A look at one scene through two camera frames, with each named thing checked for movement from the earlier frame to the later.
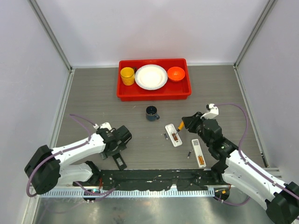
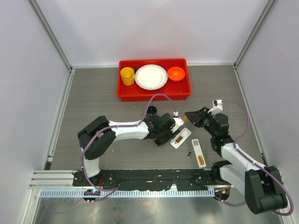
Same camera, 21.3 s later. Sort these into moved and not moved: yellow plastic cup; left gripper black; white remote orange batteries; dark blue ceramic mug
Moved: left gripper black
Not moved: white remote orange batteries; dark blue ceramic mug; yellow plastic cup
